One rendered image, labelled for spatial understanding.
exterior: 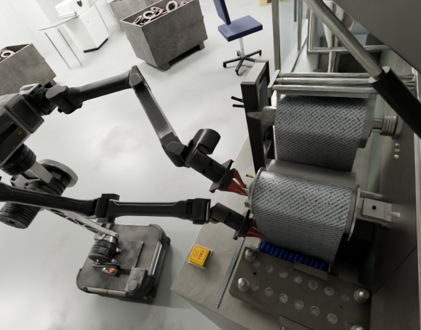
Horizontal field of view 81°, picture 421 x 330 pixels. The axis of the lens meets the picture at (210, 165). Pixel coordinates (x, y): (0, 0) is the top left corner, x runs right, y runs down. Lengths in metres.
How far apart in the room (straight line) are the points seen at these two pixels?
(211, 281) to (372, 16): 0.96
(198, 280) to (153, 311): 1.08
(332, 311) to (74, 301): 2.04
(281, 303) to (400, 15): 0.77
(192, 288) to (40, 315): 1.80
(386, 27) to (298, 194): 0.52
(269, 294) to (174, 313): 1.25
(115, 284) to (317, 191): 1.64
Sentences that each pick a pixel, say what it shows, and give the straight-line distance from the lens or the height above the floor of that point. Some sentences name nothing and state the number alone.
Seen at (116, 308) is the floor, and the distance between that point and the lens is 2.26.
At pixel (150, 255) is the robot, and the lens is 1.98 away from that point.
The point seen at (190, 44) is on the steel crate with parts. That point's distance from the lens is 4.93.
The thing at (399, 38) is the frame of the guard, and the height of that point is 1.78.
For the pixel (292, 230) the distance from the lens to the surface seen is 0.78.
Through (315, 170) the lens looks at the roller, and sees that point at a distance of 0.83.
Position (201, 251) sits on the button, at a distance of 1.07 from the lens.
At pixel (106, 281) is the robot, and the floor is 0.24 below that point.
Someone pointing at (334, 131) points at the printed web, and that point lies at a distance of 0.78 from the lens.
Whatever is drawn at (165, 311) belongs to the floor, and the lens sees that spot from 2.07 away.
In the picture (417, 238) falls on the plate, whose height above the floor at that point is 1.44.
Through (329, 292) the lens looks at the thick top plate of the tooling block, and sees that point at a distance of 0.89.
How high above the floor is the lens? 1.87
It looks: 46 degrees down
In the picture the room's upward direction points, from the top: 20 degrees counter-clockwise
